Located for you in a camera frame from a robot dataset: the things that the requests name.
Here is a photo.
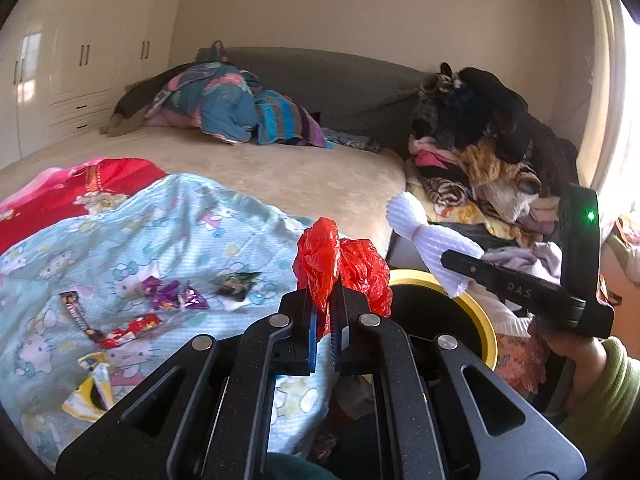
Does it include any small red candy wrapper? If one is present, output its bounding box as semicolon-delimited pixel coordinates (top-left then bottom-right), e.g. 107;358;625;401
99;313;162;349

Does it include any purple foil wrapper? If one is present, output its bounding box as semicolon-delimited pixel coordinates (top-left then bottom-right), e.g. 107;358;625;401
142;276;209;311

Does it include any green black snack wrapper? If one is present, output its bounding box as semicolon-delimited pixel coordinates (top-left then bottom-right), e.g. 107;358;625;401
212;272;260;302

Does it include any cream wardrobe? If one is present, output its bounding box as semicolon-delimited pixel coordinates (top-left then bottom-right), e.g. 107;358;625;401
1;0;180;166

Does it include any brown chocolate bar wrapper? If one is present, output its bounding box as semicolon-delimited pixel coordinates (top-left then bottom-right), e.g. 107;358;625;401
58;290;104;344

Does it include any yellow-rimmed black trash bin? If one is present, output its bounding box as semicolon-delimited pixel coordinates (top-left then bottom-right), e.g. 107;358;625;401
374;269;498;384

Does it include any light blue cartoon blanket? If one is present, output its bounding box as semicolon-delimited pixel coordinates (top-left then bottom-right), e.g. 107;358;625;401
1;174;310;468

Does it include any grey upholstered headboard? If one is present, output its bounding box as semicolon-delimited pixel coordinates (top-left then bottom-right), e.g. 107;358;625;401
227;47;425;158

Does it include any pile of clothes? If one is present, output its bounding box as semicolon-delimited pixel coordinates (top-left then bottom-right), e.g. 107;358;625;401
406;63;578;282

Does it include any yellow white snack wrapper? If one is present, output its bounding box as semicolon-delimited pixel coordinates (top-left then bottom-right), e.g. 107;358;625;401
62;352;115;422

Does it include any right hand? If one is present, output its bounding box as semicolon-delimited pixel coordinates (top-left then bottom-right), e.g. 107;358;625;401
522;318;608;414

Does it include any green right sleeve forearm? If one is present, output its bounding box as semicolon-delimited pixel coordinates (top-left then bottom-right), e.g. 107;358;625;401
560;337;639;466

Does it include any red plastic bag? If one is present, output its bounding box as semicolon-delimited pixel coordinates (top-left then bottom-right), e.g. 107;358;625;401
293;217;393;340

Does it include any red floral blanket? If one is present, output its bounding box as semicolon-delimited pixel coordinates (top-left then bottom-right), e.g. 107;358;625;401
1;157;166;250

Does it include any beige bed mattress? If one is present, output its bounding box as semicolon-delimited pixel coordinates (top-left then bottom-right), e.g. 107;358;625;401
1;127;406;255

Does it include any colourful folded quilt pile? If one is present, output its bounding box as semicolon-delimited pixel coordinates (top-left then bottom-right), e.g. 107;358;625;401
100;40;333;148

